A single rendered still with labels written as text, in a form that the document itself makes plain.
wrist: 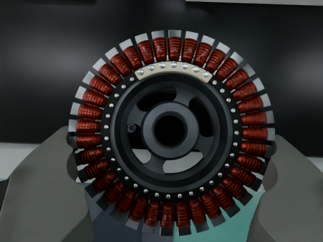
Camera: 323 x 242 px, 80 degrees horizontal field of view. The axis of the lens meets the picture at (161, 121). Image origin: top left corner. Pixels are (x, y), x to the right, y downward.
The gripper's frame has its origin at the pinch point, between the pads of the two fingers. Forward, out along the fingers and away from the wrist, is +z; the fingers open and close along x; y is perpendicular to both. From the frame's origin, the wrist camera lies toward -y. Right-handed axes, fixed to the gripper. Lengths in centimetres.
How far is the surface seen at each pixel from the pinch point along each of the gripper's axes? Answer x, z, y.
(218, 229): 28, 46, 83
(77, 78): -8.9, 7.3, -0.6
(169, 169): 0.4, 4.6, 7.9
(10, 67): -15.5, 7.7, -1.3
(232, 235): 35, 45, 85
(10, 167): -16.5, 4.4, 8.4
